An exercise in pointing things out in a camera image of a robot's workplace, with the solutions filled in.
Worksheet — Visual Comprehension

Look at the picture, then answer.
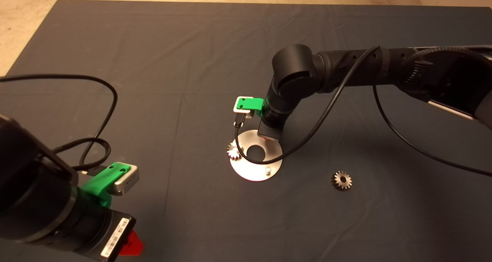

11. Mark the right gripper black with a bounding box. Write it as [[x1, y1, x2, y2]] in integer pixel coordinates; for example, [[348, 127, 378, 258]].
[[258, 117, 286, 141]]

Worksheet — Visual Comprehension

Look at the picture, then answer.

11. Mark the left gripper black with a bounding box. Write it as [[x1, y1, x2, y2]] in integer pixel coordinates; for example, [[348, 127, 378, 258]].
[[58, 195, 145, 261]]

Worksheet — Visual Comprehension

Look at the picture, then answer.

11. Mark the small steel planetary gear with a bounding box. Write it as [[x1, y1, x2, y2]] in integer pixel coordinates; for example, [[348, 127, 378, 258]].
[[331, 170, 352, 190], [226, 142, 243, 160]]

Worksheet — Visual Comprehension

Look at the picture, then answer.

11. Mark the round metal carrier plate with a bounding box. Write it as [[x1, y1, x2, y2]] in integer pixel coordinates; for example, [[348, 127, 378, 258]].
[[229, 130, 283, 182]]

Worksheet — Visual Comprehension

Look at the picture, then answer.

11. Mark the dark grey table cloth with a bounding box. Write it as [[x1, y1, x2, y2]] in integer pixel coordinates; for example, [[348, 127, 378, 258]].
[[0, 0, 492, 262]]

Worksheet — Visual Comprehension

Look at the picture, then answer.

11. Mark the small silver camera box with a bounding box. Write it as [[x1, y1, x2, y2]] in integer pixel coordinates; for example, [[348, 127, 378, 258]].
[[106, 164, 140, 196], [233, 97, 255, 119]]

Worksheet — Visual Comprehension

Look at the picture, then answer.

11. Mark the bright green camera mount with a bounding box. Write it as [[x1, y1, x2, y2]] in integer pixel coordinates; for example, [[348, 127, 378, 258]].
[[235, 97, 266, 115], [81, 162, 132, 208]]

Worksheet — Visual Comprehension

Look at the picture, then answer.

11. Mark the smooth black camera cable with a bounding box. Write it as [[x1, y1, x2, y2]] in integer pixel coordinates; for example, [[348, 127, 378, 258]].
[[0, 74, 118, 171], [234, 45, 492, 177]]

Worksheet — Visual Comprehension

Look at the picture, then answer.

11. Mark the black braided cable sleeve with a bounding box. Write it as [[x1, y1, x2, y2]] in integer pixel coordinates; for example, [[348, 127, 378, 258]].
[[52, 138, 111, 171], [407, 47, 492, 69]]

